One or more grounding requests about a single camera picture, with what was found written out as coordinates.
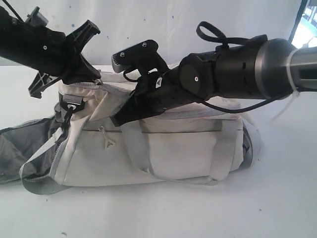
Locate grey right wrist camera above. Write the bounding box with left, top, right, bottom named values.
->
left=111, top=40, right=168, bottom=73

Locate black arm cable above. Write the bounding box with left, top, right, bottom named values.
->
left=4, top=0, right=25, bottom=24
left=122, top=21, right=290, bottom=116

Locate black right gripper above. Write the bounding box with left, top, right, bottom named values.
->
left=110, top=74, right=188, bottom=126

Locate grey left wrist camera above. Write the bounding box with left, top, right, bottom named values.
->
left=25, top=6, right=49, bottom=28

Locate black window frame post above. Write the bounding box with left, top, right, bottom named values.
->
left=288, top=0, right=309, bottom=43

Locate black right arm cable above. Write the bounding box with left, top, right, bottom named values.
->
left=122, top=21, right=290, bottom=116

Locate white cable tie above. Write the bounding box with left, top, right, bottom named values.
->
left=271, top=47, right=317, bottom=121

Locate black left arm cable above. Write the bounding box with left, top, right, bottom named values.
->
left=4, top=0, right=25, bottom=24

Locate white grey duffel bag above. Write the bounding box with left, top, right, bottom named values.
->
left=0, top=72, right=261, bottom=194

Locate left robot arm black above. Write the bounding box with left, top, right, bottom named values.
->
left=0, top=7, right=101, bottom=99

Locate right robot arm black grey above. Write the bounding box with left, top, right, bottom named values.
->
left=111, top=35, right=317, bottom=126

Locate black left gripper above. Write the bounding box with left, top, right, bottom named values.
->
left=28, top=21, right=101, bottom=98

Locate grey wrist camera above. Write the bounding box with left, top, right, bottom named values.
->
left=25, top=6, right=49, bottom=28
left=111, top=40, right=168, bottom=73

